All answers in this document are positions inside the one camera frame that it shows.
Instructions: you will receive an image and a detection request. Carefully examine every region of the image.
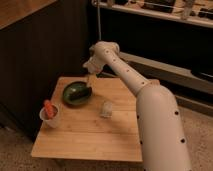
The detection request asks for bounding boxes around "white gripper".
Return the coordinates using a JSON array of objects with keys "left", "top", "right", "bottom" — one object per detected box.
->
[{"left": 83, "top": 58, "right": 101, "bottom": 87}]

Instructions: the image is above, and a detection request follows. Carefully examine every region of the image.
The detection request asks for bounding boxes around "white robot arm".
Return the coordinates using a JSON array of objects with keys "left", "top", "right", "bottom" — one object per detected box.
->
[{"left": 83, "top": 41, "right": 192, "bottom": 171}]

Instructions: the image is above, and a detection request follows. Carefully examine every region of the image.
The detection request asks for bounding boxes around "dark eraser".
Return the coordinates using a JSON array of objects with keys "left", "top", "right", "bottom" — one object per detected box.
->
[{"left": 69, "top": 89, "right": 88, "bottom": 100}]

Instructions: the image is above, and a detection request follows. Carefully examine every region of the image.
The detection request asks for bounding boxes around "white sponge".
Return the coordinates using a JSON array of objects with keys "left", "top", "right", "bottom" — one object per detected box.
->
[{"left": 100, "top": 101, "right": 113, "bottom": 118}]

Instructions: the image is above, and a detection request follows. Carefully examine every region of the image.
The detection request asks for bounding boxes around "green bowl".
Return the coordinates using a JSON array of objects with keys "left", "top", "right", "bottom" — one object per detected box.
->
[{"left": 62, "top": 81, "right": 92, "bottom": 106}]

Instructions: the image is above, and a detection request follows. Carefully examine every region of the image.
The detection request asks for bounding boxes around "orange carrot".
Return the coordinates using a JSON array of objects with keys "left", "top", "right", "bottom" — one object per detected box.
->
[{"left": 44, "top": 100, "right": 55, "bottom": 119}]

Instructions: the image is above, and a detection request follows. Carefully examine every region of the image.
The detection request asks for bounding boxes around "wooden folding table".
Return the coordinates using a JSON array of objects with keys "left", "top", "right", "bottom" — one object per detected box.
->
[{"left": 31, "top": 77, "right": 142, "bottom": 162}]

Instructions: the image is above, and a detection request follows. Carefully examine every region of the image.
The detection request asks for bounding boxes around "white plastic cup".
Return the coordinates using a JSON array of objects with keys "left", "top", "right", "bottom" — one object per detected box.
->
[{"left": 39, "top": 104, "right": 60, "bottom": 128}]

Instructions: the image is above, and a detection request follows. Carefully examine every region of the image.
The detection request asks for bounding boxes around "metal vertical pole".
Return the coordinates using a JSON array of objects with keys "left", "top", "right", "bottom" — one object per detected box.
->
[{"left": 97, "top": 0, "right": 102, "bottom": 41}]

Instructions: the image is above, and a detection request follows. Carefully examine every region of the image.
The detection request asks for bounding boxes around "white shelf with clutter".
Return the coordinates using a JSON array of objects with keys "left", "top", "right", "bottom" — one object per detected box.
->
[{"left": 90, "top": 0, "right": 213, "bottom": 29}]

